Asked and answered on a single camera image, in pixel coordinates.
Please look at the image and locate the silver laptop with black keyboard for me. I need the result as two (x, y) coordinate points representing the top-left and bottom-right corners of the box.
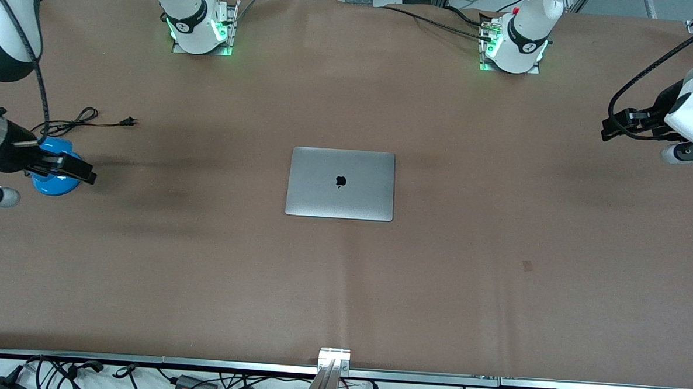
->
(285, 147), (397, 223)

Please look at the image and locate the blue round appliance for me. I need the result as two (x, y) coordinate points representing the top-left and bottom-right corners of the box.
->
(30, 136), (87, 198)

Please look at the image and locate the brown table cover mat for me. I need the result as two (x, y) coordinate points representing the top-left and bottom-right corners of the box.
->
(0, 0), (693, 389)

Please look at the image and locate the black power adapter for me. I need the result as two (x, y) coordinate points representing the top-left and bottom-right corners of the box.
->
(0, 371), (30, 389)

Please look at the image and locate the grey box with orange buttons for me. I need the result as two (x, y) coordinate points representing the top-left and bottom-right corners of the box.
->
(173, 373), (220, 389)

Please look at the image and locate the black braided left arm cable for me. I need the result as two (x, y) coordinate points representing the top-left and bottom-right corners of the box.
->
(607, 25), (693, 144)

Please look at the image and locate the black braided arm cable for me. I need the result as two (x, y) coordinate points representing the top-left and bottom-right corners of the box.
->
(0, 0), (61, 137)
(607, 25), (693, 144)

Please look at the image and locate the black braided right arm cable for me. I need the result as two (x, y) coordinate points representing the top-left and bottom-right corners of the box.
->
(0, 0), (61, 137)

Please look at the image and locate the thin black power cord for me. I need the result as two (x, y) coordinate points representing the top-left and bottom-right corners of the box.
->
(30, 104), (139, 141)

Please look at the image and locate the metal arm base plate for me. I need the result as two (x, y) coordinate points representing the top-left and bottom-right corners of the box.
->
(477, 12), (546, 75)
(171, 0), (242, 58)

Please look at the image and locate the aluminium table edge rail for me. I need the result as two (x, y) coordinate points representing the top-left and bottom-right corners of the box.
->
(0, 349), (693, 389)

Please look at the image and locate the thick black base cable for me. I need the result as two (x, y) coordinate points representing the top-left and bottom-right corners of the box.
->
(382, 3), (497, 45)

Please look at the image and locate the aluminium camera mount beam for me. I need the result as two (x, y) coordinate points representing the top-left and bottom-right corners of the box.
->
(299, 345), (353, 389)

